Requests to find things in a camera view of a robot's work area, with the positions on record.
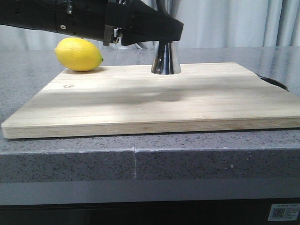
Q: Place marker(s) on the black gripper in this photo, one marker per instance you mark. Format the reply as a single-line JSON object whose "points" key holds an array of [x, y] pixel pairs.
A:
{"points": [[106, 20]]}

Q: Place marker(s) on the steel double jigger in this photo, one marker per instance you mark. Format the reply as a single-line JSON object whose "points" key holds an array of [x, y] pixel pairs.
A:
{"points": [[166, 61]]}

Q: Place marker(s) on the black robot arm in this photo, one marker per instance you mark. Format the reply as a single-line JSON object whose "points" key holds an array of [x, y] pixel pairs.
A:
{"points": [[31, 14]]}

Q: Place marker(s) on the grey curtain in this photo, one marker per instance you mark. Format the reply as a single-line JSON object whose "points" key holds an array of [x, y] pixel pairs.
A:
{"points": [[207, 24]]}

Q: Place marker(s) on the yellow lemon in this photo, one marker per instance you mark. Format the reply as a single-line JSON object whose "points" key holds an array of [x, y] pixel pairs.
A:
{"points": [[78, 54]]}

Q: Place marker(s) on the wooden cutting board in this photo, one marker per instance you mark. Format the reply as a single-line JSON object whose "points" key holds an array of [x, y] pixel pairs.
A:
{"points": [[120, 100]]}

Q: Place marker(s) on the white QR label sticker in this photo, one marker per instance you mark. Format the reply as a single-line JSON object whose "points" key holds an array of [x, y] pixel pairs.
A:
{"points": [[284, 212]]}

